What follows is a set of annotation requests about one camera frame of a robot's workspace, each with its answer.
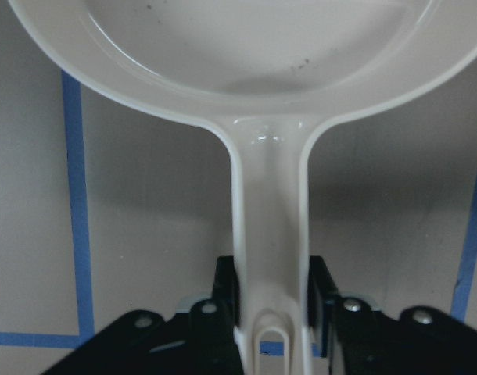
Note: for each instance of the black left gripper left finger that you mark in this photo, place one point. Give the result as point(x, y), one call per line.
point(199, 340)

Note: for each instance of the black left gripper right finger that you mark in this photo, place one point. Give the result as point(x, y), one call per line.
point(357, 338)

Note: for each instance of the beige plastic dustpan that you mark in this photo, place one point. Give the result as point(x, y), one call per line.
point(268, 78)

